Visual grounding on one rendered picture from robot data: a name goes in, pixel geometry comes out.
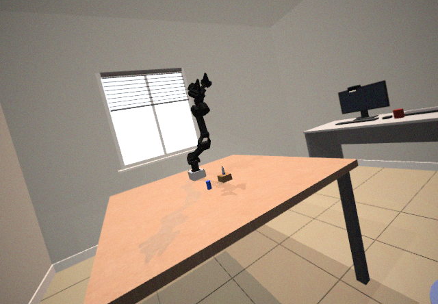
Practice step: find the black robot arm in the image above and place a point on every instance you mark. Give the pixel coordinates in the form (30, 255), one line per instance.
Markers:
(199, 110)

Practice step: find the tan square block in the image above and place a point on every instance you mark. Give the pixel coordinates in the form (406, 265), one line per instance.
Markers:
(224, 178)

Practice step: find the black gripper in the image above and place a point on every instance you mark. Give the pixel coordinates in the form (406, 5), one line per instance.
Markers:
(198, 92)

